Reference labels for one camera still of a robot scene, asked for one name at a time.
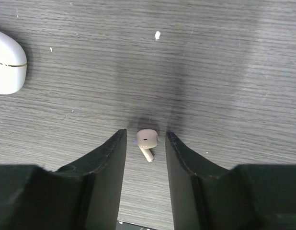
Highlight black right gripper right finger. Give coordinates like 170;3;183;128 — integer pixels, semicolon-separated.
166;132;296;230

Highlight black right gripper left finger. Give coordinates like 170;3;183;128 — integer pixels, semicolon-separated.
0;129;127;230

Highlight white earbud charging case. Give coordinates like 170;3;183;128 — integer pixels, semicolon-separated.
0;32;27;95

